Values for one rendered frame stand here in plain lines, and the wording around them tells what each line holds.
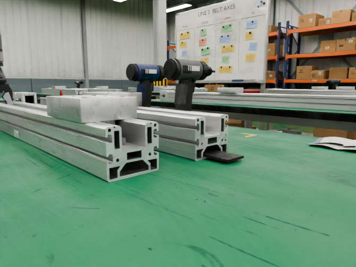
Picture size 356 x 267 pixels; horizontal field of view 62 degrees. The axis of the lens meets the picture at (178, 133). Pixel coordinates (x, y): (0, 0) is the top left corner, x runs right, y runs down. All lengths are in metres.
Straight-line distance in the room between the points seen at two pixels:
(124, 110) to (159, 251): 0.32
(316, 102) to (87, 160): 1.64
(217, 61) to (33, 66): 9.63
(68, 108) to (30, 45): 12.26
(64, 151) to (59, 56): 12.52
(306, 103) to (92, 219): 1.78
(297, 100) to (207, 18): 2.44
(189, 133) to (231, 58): 3.31
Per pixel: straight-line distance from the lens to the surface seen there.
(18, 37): 12.71
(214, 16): 4.12
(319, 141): 0.79
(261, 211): 0.37
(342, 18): 10.47
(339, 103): 1.94
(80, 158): 0.54
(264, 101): 2.14
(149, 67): 1.06
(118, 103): 0.54
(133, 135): 0.52
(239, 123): 4.70
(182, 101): 0.85
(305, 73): 10.78
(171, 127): 0.62
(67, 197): 0.43
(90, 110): 0.51
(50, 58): 13.00
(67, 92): 4.58
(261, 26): 3.68
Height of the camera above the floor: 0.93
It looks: 9 degrees down
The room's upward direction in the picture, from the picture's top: straight up
